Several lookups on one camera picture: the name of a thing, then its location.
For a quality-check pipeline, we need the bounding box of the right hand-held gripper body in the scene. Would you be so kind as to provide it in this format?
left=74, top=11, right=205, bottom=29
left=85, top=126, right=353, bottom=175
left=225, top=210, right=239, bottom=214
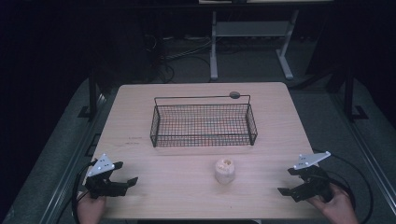
left=290, top=150, right=333, bottom=203

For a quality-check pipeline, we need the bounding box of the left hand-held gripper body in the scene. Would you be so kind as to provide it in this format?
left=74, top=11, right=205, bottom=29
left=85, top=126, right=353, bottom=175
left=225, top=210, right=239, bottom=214
left=84, top=152, right=129, bottom=200

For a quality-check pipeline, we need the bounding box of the small beige cup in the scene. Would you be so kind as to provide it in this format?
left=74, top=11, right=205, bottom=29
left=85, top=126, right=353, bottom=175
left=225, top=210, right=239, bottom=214
left=214, top=157, right=236, bottom=185

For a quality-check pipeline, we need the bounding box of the black wire basket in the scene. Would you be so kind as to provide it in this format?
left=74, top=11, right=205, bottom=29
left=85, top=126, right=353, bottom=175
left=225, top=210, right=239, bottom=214
left=149, top=93, right=259, bottom=148

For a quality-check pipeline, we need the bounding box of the person's left hand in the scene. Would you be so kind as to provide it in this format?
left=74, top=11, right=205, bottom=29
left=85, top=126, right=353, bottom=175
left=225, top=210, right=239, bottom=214
left=77, top=193, right=107, bottom=224

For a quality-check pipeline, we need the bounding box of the person's right hand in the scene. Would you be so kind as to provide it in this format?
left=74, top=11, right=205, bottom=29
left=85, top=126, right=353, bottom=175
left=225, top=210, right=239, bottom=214
left=307, top=182, right=360, bottom=224

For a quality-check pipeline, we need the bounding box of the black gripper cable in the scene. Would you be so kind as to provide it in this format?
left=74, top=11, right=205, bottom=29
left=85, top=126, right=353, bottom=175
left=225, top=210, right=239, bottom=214
left=71, top=159, right=99, bottom=224
left=312, top=148, right=375, bottom=224

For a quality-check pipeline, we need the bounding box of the black metal post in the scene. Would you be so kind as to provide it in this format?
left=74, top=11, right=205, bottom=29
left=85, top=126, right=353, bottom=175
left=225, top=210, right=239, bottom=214
left=342, top=64, right=370, bottom=123
left=78, top=66, right=99, bottom=120

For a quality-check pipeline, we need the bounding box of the bundle of floor cables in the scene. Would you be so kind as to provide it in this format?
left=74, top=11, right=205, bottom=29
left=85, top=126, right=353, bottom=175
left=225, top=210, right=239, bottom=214
left=141, top=32, right=213, bottom=84

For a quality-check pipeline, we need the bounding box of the white metal desk frame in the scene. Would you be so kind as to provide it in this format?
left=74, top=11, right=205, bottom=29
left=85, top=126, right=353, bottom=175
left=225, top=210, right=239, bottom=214
left=209, top=8, right=301, bottom=82

